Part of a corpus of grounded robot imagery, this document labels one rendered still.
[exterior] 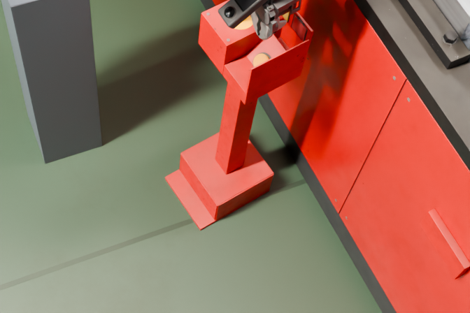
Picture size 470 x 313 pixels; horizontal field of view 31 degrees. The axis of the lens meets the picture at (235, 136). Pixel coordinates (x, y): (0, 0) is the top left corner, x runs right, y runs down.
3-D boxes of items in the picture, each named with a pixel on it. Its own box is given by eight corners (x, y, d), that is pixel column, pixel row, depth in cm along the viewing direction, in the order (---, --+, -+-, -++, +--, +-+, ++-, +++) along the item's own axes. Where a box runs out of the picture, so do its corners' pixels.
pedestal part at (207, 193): (164, 178, 259) (165, 160, 248) (233, 141, 267) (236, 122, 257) (200, 230, 252) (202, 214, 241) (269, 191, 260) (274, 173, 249)
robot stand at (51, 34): (45, 164, 257) (10, 6, 189) (27, 115, 265) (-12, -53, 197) (102, 146, 262) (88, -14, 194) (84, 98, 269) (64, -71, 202)
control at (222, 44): (197, 42, 204) (202, -4, 188) (252, 16, 209) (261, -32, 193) (244, 105, 196) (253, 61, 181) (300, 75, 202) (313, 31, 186)
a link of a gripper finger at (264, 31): (288, 38, 186) (292, 14, 177) (266, 50, 184) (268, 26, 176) (280, 28, 187) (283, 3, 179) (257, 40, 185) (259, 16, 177)
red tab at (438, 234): (419, 223, 198) (427, 211, 192) (426, 220, 199) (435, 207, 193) (454, 279, 193) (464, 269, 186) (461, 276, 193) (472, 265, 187)
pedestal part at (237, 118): (214, 158, 250) (231, 55, 203) (231, 149, 252) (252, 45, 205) (226, 175, 248) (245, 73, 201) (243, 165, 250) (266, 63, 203)
